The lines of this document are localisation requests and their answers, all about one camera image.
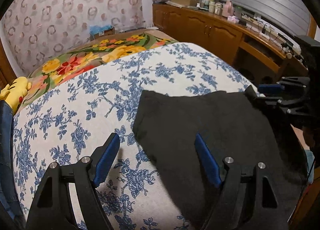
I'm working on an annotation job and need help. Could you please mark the black pants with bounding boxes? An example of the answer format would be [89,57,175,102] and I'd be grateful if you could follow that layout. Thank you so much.
[133,87,308,229]

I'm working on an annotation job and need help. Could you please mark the wooden sideboard cabinet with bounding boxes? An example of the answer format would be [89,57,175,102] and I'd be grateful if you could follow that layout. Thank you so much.
[152,4,308,84]

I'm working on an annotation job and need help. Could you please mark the blue denim jeans stack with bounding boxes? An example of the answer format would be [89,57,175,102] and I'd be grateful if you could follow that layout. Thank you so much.
[1,100,24,222]

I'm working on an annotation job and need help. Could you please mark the pink bottle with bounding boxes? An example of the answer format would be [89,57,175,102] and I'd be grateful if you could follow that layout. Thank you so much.
[222,0,234,18]

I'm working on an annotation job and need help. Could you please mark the blue floral white bedsheet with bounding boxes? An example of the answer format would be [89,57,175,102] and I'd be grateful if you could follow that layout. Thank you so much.
[12,42,251,229]

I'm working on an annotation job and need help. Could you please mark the yellow plush toy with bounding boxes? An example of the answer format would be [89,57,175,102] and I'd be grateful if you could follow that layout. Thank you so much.
[1,77,32,112]

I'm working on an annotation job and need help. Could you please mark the cardboard box on cabinet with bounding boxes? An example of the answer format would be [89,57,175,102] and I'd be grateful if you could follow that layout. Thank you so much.
[171,0,201,7]

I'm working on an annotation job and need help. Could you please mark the colourful floral blanket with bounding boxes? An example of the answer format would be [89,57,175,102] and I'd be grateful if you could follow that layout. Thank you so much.
[19,29,177,110]

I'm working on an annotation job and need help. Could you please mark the cardboard box with blue cloth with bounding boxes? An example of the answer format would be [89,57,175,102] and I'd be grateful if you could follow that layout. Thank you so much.
[89,25,115,41]

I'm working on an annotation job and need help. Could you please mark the pink circle patterned curtain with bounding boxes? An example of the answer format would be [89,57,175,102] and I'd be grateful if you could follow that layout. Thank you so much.
[2,0,144,75]

